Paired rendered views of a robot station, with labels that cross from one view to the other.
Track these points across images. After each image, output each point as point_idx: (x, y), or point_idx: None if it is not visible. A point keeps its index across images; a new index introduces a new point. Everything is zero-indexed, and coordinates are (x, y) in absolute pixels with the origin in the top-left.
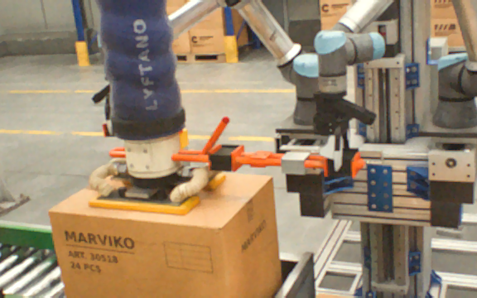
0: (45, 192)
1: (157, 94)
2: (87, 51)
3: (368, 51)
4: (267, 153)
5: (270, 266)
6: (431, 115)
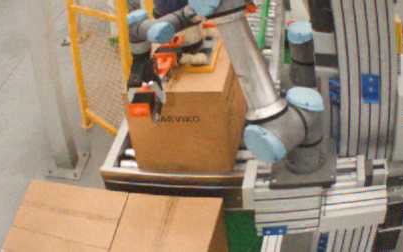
0: None
1: (158, 0)
2: None
3: (144, 35)
4: (161, 67)
5: (206, 153)
6: (328, 141)
